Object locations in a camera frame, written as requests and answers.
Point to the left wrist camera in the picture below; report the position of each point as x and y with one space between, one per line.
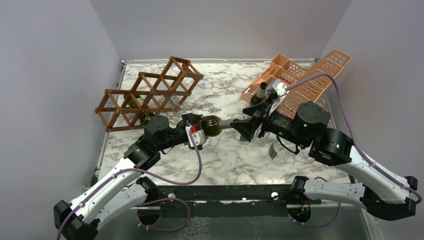
196 138

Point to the brown wooden wine rack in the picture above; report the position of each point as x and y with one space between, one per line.
162 92

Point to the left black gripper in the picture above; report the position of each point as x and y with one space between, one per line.
188 119

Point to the clear bottle pink cap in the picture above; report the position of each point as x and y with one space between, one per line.
278 154

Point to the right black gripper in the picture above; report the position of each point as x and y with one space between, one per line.
247 127

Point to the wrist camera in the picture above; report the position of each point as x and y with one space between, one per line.
276 89
196 138

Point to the clear bottle with label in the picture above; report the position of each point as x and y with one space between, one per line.
241 139

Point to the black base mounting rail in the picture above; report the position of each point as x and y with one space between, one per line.
215 201

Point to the dark green wine bottle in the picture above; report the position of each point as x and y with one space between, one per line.
213 125

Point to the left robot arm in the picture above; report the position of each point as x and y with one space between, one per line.
128 183

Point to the green wine bottle cream label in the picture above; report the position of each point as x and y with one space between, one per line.
145 116

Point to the olive wine bottle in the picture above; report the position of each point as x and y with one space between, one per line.
259 96

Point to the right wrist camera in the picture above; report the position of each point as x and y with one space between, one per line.
276 89

